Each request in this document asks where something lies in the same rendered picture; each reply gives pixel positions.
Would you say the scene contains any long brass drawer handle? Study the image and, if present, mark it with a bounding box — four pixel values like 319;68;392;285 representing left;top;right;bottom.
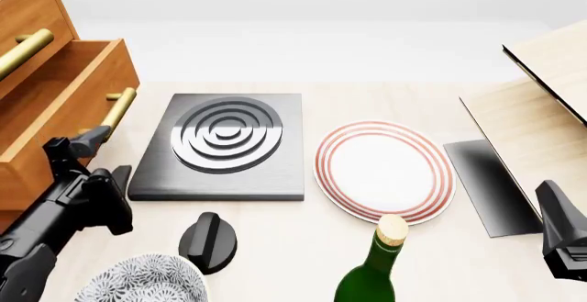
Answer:
0;28;55;82

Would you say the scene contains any flat black stove plate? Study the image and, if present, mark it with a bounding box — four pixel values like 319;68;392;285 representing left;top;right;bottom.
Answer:
127;92;306;203

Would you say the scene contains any short brass drawer handle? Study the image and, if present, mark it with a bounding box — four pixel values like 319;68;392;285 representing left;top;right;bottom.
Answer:
77;87;138;145

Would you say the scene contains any wooden drawer with short handle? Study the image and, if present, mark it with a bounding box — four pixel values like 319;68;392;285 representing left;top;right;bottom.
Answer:
0;38;141;212

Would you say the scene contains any green bottle with cork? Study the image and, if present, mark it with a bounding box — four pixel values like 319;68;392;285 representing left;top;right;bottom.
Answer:
333;213;410;302

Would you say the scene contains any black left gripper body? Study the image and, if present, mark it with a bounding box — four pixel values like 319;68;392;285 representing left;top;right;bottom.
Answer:
42;137;92;186

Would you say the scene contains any patterned grey white bowl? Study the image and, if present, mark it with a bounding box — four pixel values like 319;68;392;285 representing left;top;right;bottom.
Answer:
72;252;210;302

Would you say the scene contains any wooden drawer with long handle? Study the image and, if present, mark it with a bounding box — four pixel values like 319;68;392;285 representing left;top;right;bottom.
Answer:
0;0;80;101

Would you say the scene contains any round black stove knob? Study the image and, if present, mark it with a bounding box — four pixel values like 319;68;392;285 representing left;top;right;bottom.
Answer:
177;211;238;276

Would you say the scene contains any pale wood rack black base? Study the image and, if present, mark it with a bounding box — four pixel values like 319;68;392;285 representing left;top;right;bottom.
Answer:
443;18;587;239

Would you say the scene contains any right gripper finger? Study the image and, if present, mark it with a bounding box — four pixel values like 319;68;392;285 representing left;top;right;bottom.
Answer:
535;179;587;258

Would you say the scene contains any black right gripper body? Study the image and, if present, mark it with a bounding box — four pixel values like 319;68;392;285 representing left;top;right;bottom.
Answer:
542;243;587;283

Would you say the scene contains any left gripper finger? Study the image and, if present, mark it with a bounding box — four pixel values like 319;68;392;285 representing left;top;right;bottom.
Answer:
111;164;134;194
68;125;114;159

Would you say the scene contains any white plate with red rings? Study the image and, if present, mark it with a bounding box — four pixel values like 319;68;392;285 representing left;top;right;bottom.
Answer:
313;119;459;227

